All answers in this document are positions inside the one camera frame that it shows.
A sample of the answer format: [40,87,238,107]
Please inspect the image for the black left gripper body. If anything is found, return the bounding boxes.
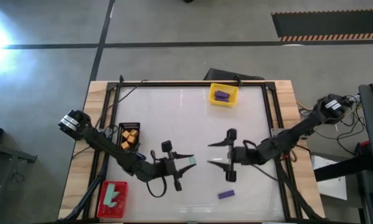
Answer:
[151,140,184,192]

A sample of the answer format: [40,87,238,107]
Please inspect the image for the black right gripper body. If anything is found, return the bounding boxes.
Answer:
[225,128,259,183]

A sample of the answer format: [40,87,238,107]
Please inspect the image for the long teal block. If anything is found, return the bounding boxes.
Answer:
[103,183,117,207]

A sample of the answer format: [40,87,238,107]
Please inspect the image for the yellow plastic basket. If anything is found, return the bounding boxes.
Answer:
[208,82,240,108]

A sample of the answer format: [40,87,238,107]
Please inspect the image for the black plastic basket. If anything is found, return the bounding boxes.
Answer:
[116,121,141,153]

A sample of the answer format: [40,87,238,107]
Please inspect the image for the red plastic basket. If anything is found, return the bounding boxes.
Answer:
[96,180,129,220]

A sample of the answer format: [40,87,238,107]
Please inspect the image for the black case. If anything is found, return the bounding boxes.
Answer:
[202,68,265,82]

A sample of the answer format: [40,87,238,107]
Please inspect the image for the white paper sheet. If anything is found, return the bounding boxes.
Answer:
[310,155,349,201]

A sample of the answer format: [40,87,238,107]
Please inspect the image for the dark side table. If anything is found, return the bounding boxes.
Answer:
[358,83,373,175]

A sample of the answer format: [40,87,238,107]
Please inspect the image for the black hazard striped mat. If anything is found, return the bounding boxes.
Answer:
[271,9,373,42]

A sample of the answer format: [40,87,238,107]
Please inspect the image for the grey metal stand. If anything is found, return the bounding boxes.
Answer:
[0,139,38,164]

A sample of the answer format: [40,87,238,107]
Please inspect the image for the right gripper cable loop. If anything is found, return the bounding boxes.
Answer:
[242,139,258,151]

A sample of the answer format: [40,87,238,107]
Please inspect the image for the gripper cable loop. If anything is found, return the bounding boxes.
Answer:
[242,139,258,151]
[146,176,169,198]

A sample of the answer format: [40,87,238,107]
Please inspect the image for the left gripper cable loop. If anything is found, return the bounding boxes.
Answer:
[146,176,169,198]

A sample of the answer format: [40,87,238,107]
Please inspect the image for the black aluminium table frame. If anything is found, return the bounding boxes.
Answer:
[57,74,326,223]

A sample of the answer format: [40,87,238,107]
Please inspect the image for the long black left arm cable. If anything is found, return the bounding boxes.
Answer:
[94,78,150,129]

